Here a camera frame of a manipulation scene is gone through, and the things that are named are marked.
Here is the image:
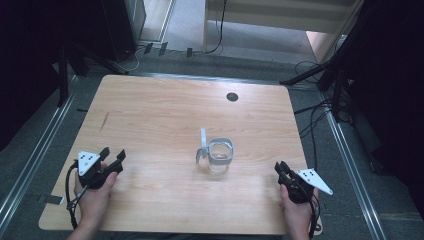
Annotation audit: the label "black metal stand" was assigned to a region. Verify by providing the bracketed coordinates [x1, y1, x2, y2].
[279, 13, 371, 123]
[55, 42, 91, 108]

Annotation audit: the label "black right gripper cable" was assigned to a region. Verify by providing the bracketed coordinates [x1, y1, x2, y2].
[307, 188, 324, 240]

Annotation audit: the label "white floor cable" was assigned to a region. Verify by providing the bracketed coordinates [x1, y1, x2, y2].
[113, 45, 145, 75]

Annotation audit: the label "black hanging cable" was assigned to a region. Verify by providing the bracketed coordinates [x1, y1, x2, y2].
[201, 0, 228, 56]

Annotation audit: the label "person's right hand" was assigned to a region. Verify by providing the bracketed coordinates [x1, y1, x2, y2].
[278, 183, 320, 235]

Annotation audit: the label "aluminium floor rail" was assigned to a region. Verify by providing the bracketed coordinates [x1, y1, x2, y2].
[322, 99, 388, 240]
[0, 75, 80, 228]

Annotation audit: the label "black floor cables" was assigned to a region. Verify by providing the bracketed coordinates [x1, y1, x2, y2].
[293, 59, 355, 164]

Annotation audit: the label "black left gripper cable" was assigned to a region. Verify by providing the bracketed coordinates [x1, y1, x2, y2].
[64, 161, 90, 232]

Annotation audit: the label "clear glass jar hinged lid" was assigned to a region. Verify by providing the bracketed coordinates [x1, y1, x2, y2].
[194, 127, 235, 175]

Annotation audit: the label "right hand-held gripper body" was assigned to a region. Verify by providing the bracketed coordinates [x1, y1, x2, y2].
[277, 168, 334, 205]

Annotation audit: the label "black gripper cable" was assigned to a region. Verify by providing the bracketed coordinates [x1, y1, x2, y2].
[307, 188, 324, 240]
[64, 161, 90, 232]

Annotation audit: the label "person's left hand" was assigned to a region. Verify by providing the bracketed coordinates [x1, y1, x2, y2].
[73, 161, 119, 232]

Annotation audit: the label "black cabinet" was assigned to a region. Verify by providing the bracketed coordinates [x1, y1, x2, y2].
[99, 0, 148, 63]

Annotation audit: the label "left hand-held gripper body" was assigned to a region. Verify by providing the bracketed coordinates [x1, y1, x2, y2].
[76, 150, 125, 191]

